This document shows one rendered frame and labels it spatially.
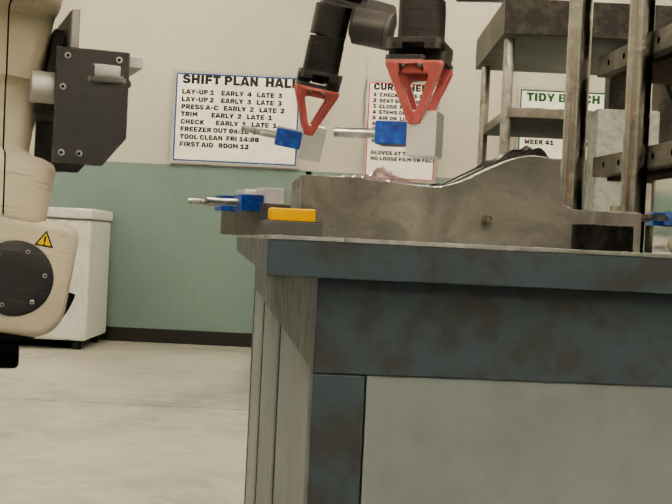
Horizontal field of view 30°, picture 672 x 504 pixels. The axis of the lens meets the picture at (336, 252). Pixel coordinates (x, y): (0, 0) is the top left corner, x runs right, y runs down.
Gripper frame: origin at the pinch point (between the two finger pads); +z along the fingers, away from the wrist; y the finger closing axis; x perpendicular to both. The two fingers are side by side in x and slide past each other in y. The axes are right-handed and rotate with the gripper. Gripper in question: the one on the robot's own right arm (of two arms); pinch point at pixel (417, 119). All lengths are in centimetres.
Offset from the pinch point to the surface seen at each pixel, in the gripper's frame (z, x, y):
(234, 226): 13, 44, 63
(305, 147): 0.5, 24.6, 38.3
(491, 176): 4.7, -5.4, 31.4
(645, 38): -33, -26, 130
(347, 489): 39, -1, -34
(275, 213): 11.8, 19.3, 6.3
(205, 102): -86, 285, 700
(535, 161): 2.2, -11.5, 33.4
